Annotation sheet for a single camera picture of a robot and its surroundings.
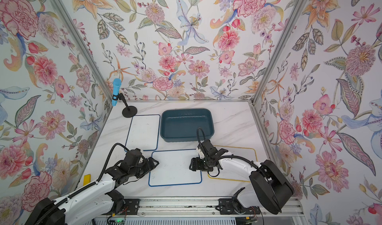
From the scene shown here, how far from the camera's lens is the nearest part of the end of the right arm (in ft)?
2.10

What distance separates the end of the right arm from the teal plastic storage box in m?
0.22

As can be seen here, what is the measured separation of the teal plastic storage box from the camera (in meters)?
1.00
